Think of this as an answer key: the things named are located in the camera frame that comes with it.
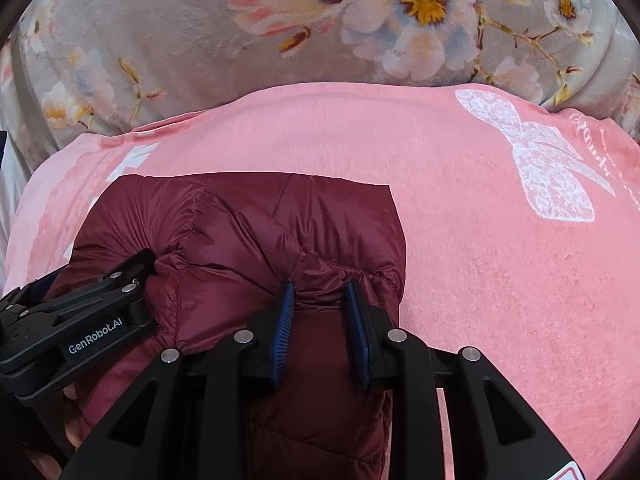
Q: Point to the grey floral blanket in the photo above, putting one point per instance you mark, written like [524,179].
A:
[200,35]

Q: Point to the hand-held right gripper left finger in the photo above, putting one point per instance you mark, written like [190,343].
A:
[280,330]

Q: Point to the maroon puffer jacket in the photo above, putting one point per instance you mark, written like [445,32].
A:
[235,240]

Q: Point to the grey cloth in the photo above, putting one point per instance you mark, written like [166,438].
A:
[12,195]

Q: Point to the person's left hand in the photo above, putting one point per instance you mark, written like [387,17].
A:
[72,427]

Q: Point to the pink printed blanket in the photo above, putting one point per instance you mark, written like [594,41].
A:
[475,285]

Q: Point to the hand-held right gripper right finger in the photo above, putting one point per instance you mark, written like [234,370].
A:
[356,330]

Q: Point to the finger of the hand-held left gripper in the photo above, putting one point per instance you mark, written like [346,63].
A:
[112,299]
[107,271]

